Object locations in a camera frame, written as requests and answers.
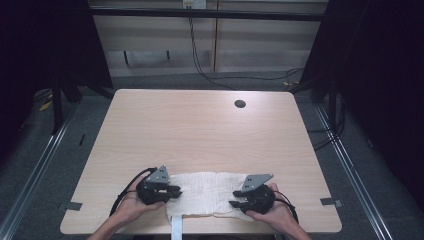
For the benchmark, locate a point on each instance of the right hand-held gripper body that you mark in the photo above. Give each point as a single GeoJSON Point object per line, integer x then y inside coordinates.
{"type": "Point", "coordinates": [260, 200]}

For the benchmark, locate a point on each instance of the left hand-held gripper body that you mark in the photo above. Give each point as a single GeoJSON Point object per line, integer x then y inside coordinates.
{"type": "Point", "coordinates": [151, 195]}

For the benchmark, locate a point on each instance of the person's left hand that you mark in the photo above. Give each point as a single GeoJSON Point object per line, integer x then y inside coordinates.
{"type": "Point", "coordinates": [131, 208]}

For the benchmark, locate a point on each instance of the person's right hand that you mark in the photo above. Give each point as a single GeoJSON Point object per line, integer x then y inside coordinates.
{"type": "Point", "coordinates": [280, 215]}

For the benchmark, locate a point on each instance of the grey tape piece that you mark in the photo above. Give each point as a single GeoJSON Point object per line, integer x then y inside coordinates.
{"type": "Point", "coordinates": [331, 202]}

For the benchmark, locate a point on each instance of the black floor tape strip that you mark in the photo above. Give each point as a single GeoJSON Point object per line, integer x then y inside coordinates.
{"type": "Point", "coordinates": [82, 139]}

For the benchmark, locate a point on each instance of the black table grommet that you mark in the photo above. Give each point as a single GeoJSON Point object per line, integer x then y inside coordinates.
{"type": "Point", "coordinates": [240, 103]}

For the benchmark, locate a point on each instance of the black metal stand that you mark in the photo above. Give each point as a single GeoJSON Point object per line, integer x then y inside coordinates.
{"type": "Point", "coordinates": [57, 106]}

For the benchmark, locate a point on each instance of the yellow floor item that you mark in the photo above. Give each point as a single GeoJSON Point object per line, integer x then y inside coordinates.
{"type": "Point", "coordinates": [45, 106]}

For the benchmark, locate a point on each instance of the black curtain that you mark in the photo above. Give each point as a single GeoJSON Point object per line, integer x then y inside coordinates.
{"type": "Point", "coordinates": [383, 83]}
{"type": "Point", "coordinates": [40, 50]}

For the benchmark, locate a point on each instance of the black horizontal bar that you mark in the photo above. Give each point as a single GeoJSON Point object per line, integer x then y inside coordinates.
{"type": "Point", "coordinates": [150, 13]}

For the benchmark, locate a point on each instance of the metal floor rail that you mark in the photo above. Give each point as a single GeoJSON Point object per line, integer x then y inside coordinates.
{"type": "Point", "coordinates": [36, 166]}
{"type": "Point", "coordinates": [353, 180]}

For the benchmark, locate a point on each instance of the black wall bracket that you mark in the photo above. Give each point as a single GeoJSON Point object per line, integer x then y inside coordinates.
{"type": "Point", "coordinates": [125, 57]}

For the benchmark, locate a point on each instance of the white wall outlet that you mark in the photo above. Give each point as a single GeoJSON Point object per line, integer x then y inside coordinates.
{"type": "Point", "coordinates": [195, 3]}

